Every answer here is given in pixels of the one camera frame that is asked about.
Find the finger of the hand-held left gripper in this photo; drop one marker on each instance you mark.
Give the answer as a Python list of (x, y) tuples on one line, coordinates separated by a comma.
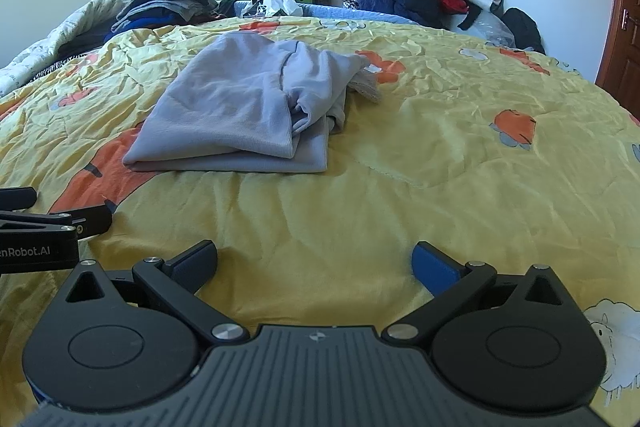
[(17, 199), (85, 222)]

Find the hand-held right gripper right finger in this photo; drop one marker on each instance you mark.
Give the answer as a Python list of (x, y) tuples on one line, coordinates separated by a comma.
[(436, 268)]

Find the blue blanket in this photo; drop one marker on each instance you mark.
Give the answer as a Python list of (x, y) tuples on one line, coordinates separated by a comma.
[(350, 13)]

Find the white plastic bag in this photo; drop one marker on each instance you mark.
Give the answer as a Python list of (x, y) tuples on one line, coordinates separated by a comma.
[(277, 4)]

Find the light grey long-sleeve top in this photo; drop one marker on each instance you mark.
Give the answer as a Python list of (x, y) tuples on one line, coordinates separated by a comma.
[(240, 107)]

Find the white printed quilt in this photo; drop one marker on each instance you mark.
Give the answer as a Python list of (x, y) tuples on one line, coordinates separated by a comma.
[(45, 37)]

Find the zebra striped cloth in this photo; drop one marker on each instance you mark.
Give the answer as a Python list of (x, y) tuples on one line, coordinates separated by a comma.
[(60, 62)]

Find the clear plastic bag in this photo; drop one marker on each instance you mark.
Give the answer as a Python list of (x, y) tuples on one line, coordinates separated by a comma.
[(492, 29)]

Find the wooden door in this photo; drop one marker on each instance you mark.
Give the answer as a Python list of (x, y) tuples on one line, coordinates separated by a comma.
[(622, 57)]

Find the yellow carrot print quilt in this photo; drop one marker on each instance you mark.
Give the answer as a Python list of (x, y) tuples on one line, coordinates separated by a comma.
[(450, 167)]

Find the stack of folded dark clothes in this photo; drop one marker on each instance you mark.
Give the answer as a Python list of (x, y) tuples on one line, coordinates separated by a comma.
[(160, 7)]

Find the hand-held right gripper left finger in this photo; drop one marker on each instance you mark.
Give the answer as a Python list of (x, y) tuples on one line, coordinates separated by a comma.
[(194, 266)]

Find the black backpack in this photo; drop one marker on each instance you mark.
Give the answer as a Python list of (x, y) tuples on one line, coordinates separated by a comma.
[(522, 29)]

